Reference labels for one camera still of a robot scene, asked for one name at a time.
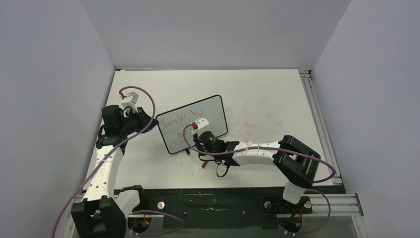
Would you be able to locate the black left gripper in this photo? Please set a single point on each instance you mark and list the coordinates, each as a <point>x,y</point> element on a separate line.
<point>141,116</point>

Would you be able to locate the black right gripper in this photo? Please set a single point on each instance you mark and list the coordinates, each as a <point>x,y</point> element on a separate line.
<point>198,143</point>

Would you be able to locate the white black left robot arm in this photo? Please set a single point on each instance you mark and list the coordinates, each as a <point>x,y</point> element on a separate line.
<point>101,213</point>

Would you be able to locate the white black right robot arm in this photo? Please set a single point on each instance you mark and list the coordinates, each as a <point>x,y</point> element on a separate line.
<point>297,161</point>

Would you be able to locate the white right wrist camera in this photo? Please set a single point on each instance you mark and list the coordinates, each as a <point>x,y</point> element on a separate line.
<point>201,125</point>

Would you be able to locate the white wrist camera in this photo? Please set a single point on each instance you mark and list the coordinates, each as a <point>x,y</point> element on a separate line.
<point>201,125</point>
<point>129,101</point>

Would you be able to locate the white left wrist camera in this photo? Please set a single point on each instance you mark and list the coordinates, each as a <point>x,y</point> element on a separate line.
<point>129,101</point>

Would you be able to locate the black base frame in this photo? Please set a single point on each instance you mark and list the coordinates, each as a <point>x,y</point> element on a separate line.
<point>219,208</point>

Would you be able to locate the aluminium rail frame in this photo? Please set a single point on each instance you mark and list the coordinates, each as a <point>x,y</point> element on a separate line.
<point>347,204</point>

